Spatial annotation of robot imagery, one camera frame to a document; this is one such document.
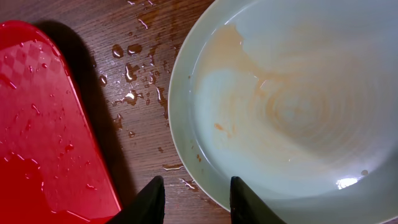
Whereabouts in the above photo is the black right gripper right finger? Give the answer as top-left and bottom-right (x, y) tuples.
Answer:
(229, 176), (285, 224)

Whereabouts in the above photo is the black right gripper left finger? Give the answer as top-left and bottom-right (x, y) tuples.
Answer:
(107, 175), (165, 224)

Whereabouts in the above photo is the white plate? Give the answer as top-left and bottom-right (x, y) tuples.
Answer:
(169, 0), (397, 223)

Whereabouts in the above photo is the red plastic tray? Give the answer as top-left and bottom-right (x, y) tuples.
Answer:
(1, 21), (121, 223)

